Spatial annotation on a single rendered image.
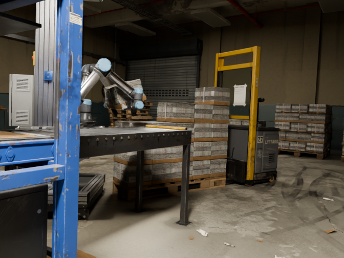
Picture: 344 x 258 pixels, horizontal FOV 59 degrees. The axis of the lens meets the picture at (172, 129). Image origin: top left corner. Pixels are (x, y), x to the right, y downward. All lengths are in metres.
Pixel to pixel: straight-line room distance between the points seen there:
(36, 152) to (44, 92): 1.62
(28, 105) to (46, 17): 0.82
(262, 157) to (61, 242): 3.39
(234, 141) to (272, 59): 5.76
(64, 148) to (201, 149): 2.59
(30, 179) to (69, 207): 0.23
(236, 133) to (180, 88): 6.80
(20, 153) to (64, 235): 0.39
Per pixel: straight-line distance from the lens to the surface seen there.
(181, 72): 11.11
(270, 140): 4.48
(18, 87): 3.08
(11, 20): 1.49
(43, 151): 1.48
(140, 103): 2.72
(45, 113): 3.03
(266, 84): 9.87
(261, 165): 4.43
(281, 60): 9.87
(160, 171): 3.41
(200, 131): 3.71
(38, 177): 1.30
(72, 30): 1.39
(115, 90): 3.01
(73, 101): 1.36
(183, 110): 3.52
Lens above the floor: 0.94
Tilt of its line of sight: 3 degrees down
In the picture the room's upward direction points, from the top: 2 degrees clockwise
